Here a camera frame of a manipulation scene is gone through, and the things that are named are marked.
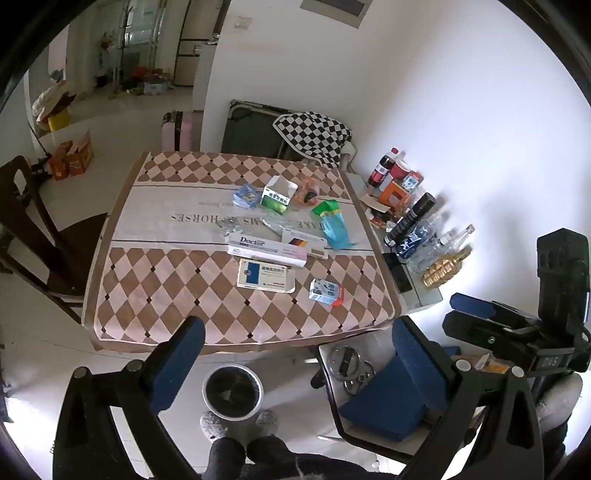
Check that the blue glass bottle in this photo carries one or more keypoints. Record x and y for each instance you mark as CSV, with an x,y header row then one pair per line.
x,y
413,244

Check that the pink suitcase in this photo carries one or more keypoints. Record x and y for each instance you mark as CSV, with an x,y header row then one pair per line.
x,y
178,131

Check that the small blue white carton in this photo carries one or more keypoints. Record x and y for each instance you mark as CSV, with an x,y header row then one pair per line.
x,y
327,292

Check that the dark wooden chair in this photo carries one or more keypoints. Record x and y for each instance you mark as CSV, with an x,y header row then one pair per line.
x,y
69,240

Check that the black phone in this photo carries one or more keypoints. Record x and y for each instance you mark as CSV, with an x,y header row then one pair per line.
x,y
400,277

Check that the grey electrical panel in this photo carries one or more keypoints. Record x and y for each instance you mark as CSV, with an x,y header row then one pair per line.
x,y
334,7

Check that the clear glass bottle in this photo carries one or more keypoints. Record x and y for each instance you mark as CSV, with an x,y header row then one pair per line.
x,y
443,244

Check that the silver blister pack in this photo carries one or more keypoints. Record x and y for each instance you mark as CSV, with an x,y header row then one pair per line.
x,y
231,228

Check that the person's legs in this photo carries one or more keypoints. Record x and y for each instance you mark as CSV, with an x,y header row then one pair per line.
x,y
277,461

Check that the blue snack packet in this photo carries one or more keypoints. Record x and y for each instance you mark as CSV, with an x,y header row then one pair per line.
x,y
246,195

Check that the black white checkered blanket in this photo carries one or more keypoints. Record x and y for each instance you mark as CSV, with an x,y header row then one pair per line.
x,y
314,134

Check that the green blue plastic bag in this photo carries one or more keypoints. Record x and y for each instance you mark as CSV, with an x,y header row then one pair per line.
x,y
333,226

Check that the glass side table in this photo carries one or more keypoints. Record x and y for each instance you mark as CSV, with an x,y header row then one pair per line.
x,y
427,297

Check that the white box with striped label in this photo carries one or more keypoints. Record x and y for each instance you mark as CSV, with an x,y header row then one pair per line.
x,y
307,242

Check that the white blue medicine box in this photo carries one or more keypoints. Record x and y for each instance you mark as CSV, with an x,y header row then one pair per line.
x,y
265,275

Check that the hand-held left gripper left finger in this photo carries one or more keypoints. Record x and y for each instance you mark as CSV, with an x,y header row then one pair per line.
x,y
181,357

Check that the dark folding bed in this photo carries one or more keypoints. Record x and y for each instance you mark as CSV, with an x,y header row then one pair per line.
x,y
249,129

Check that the white refrigerator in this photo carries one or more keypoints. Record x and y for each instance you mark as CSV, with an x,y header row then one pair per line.
x,y
205,78

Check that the black frame stool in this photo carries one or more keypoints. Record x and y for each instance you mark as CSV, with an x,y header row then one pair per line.
x,y
330,410

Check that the orange cartons on floor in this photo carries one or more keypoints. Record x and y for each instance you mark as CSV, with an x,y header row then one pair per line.
x,y
71,157

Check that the golden grenade-shaped bottle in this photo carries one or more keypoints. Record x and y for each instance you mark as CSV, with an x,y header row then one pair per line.
x,y
443,270

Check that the cola bottle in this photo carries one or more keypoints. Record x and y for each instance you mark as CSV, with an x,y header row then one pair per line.
x,y
383,168

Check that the orange box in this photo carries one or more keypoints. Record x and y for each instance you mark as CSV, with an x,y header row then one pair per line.
x,y
395,194

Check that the yellow bin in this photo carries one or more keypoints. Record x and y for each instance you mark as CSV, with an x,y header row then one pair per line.
x,y
61,121

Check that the round white trash bin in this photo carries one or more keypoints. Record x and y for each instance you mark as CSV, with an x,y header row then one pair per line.
x,y
233,392

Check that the long white pink box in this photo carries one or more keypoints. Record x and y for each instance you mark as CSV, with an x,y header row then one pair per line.
x,y
263,249

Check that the metal coat rack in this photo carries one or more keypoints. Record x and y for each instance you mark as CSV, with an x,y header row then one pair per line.
x,y
121,55

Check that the black spray can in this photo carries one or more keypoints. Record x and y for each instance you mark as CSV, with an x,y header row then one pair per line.
x,y
411,219

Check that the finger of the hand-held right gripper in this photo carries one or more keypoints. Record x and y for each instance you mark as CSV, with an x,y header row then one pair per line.
x,y
471,302
466,327

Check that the brown checkered tablecloth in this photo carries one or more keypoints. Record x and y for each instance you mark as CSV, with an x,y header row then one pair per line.
x,y
184,277

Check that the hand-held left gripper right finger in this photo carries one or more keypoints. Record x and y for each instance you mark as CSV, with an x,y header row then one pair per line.
x,y
415,364

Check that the clear plastic wrapper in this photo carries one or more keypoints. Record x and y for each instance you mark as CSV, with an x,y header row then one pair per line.
x,y
277,224

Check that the orange snack packet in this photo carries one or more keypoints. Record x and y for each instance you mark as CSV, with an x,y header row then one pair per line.
x,y
308,191

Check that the green white cardboard box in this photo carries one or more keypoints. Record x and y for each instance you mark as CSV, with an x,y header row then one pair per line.
x,y
277,194

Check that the grey fluffy slipper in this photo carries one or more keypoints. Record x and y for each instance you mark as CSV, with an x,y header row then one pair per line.
x,y
268,421
212,425

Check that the white wall switch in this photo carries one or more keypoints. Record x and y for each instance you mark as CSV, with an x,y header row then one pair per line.
x,y
243,21

